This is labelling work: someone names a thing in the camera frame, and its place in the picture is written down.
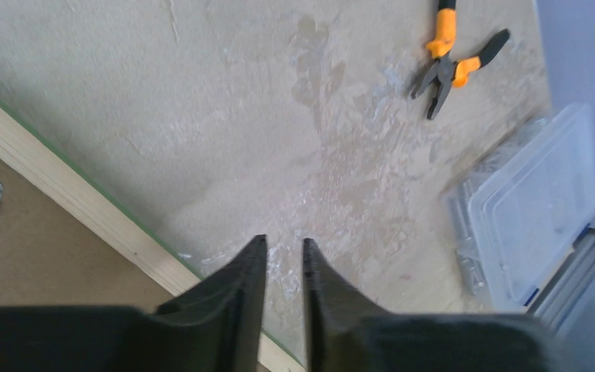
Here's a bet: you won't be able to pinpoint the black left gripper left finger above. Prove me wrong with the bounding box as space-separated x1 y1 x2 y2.
0 235 267 371

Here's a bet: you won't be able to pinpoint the orange handled pliers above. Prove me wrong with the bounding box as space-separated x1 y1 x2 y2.
411 0 511 120

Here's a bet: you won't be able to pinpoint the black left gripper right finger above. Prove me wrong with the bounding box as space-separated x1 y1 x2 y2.
302 238 573 371

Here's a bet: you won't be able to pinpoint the clear plastic box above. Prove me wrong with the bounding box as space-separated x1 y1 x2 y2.
442 104 595 312

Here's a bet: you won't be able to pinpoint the aluminium right side rail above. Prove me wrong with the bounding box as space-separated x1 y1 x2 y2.
528 228 595 371

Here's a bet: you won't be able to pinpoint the green wooden picture frame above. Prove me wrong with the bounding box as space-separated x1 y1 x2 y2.
0 105 302 371

